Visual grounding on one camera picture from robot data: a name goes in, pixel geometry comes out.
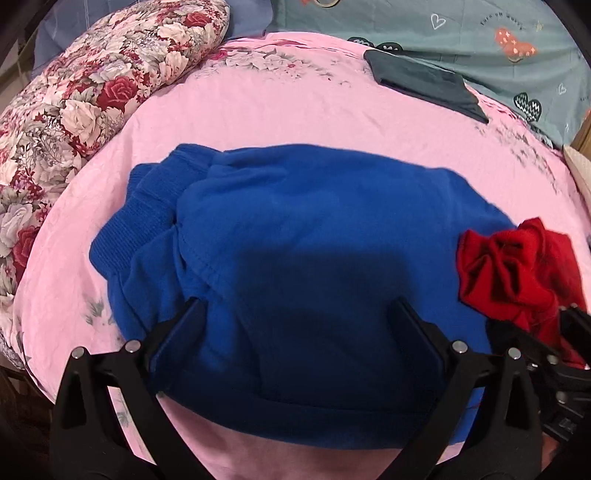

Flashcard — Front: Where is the white quilted pillow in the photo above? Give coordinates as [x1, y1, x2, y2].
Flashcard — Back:
[562, 145, 591, 197]

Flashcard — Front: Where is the green heart printed sheet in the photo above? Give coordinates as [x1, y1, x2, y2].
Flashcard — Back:
[270, 0, 591, 149]

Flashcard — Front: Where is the folded dark green cloth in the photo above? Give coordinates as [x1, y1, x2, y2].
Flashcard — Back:
[363, 49, 490, 124]

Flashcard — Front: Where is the blue sweatshirt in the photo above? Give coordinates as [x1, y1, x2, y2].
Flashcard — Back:
[89, 143, 588, 451]

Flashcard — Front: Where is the red floral pillow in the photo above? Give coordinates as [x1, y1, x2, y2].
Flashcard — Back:
[0, 0, 231, 370]

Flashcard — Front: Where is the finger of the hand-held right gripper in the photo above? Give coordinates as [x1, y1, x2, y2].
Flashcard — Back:
[486, 319, 563, 367]
[558, 304, 591, 334]

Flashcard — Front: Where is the pink floral bedsheet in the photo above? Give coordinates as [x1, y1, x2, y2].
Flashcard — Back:
[18, 31, 583, 480]

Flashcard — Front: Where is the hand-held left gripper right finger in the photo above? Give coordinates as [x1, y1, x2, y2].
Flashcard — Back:
[396, 295, 542, 480]

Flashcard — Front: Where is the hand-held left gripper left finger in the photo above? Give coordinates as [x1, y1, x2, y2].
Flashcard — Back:
[48, 298, 209, 480]

